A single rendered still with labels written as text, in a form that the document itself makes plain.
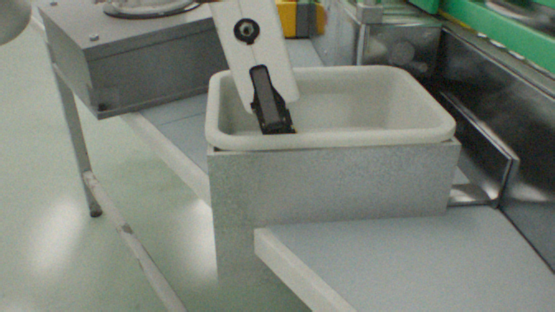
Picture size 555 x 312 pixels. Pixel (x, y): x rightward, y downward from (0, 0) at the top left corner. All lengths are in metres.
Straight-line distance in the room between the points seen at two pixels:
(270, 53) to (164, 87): 0.33
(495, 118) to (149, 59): 0.44
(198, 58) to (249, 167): 0.33
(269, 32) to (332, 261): 0.19
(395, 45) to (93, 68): 0.38
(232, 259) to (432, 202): 0.20
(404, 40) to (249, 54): 0.26
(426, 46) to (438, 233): 0.25
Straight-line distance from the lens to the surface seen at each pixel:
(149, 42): 0.64
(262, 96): 0.37
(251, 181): 0.39
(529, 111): 0.44
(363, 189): 0.41
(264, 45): 0.36
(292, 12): 0.95
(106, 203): 1.46
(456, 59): 0.55
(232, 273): 0.46
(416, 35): 0.58
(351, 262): 0.39
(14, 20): 0.60
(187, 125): 0.60
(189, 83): 0.69
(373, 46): 0.56
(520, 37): 0.49
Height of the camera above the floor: 1.02
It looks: 31 degrees down
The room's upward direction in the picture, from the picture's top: straight up
